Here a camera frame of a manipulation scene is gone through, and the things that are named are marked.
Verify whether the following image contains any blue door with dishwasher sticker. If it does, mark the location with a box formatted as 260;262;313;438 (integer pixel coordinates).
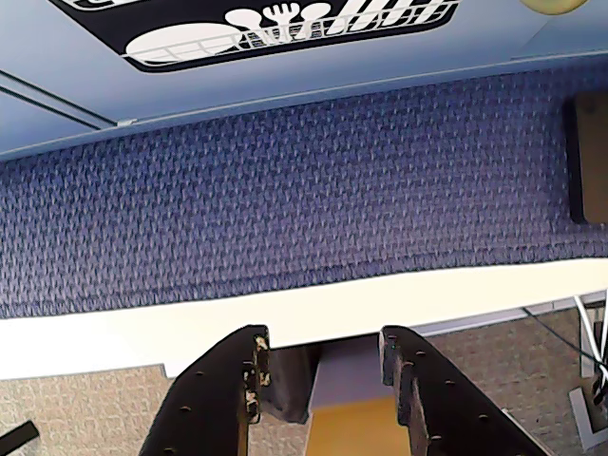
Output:
0;0;608;143

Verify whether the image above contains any black flat bar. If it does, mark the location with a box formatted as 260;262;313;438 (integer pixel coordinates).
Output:
0;420;39;447

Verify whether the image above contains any grey table leg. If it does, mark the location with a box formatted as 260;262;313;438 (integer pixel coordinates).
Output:
270;337;396;427

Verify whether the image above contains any white angled bracket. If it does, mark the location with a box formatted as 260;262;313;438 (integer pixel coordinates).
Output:
567;387;608;452

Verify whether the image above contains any blue textured mat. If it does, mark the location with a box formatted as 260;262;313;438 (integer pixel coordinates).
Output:
0;61;608;320

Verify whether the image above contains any yellow flat panel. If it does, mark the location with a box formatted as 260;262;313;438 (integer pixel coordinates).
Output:
306;396;410;456

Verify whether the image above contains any brown wooden board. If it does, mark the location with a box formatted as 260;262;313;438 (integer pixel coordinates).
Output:
562;92;608;225

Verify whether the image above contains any thin black cable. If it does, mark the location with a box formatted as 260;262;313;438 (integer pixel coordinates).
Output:
522;306;608;370

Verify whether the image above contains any white cable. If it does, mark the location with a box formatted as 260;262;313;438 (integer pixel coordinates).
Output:
572;294;608;381

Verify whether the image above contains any gold dishwasher door handle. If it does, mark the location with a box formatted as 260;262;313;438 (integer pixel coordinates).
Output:
517;0;590;16

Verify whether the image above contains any light blue toy kitchen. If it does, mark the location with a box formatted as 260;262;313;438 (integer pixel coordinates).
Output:
0;70;139;161

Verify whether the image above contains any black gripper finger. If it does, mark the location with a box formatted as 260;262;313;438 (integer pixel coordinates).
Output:
140;324;273;456
378;324;555;456

